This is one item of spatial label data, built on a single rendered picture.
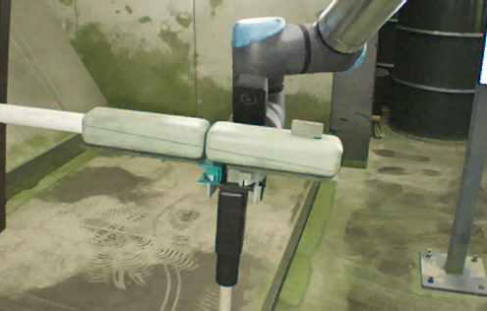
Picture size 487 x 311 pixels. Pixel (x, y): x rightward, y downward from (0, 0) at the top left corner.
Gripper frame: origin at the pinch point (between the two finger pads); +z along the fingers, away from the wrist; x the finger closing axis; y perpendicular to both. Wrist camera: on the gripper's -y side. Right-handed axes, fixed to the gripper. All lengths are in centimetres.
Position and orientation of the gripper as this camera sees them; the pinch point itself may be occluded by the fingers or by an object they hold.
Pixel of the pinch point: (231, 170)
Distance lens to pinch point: 58.2
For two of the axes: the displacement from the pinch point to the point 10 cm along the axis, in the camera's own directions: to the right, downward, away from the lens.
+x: -9.9, -1.4, 1.0
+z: -1.4, 3.2, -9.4
